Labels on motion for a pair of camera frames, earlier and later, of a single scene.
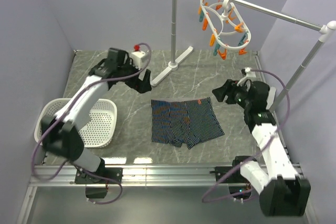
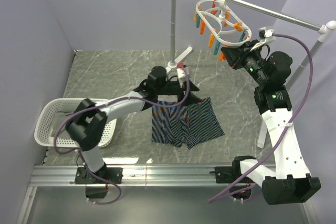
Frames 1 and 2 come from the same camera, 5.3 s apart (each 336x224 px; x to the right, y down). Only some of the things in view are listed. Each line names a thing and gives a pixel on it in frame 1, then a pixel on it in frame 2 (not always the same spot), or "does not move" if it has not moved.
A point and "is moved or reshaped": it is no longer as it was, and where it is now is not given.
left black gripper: (142, 86) to (191, 98)
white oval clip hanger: (224, 20) is moved or reshaped
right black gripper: (229, 88) to (233, 53)
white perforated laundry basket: (100, 131) does not move
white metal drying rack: (325, 28) does not move
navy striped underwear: (189, 121) does not move
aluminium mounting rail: (132, 175) does not move
